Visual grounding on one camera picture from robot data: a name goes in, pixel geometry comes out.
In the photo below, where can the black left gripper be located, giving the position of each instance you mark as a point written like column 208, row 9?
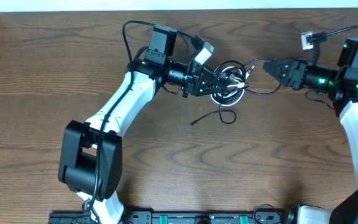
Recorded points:
column 194, row 86

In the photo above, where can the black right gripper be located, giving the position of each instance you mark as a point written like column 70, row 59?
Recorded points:
column 294, row 74

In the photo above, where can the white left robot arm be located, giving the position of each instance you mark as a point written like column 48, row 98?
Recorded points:
column 91, row 156

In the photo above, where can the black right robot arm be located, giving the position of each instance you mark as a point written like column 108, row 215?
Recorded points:
column 341, row 86

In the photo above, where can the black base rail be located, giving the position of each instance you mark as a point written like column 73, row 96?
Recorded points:
column 144, row 217

